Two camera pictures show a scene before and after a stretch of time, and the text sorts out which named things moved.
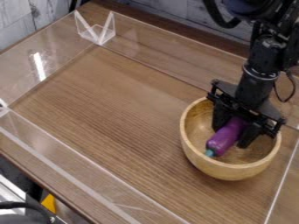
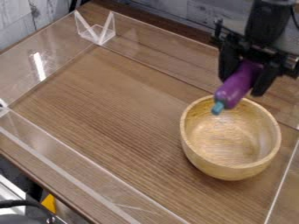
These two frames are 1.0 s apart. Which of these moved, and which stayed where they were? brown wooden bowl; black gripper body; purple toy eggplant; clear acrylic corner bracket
Moved: black gripper body; purple toy eggplant
Stayed: brown wooden bowl; clear acrylic corner bracket
